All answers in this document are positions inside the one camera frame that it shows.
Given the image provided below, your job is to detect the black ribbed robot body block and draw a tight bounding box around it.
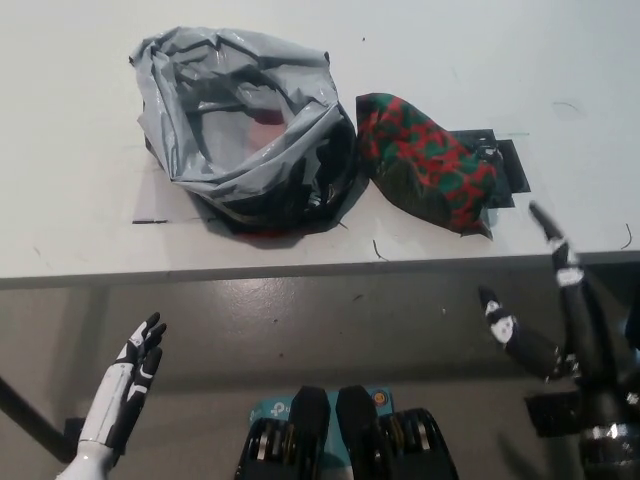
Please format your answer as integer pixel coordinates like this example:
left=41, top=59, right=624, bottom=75
left=234, top=384, right=334, bottom=480
left=334, top=384, right=459, bottom=480

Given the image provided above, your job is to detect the red item inside bag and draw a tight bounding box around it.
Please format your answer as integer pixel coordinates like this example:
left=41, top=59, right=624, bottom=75
left=247, top=107, right=289, bottom=149

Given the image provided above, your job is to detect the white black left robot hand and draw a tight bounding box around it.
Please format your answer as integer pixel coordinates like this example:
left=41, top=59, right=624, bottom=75
left=78, top=312, right=168, bottom=454

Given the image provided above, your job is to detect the red green patterned cloth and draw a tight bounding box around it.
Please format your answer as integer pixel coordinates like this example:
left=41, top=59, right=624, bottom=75
left=354, top=92, right=501, bottom=239

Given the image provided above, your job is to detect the black table leg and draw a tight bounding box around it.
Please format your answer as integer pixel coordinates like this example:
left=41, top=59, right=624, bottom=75
left=0, top=374, right=69, bottom=464

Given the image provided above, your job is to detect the black plastic bag grey inside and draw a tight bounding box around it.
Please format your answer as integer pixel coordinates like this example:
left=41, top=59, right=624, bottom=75
left=127, top=27, right=371, bottom=239

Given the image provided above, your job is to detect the teal box on robot body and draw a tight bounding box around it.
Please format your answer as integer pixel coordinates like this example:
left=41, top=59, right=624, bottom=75
left=248, top=384, right=396, bottom=480

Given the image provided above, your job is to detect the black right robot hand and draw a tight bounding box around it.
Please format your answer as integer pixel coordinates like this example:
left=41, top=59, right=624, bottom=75
left=477, top=201, right=640, bottom=432

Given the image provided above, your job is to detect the black tape patch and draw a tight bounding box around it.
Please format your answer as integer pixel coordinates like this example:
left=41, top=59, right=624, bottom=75
left=449, top=128, right=531, bottom=209

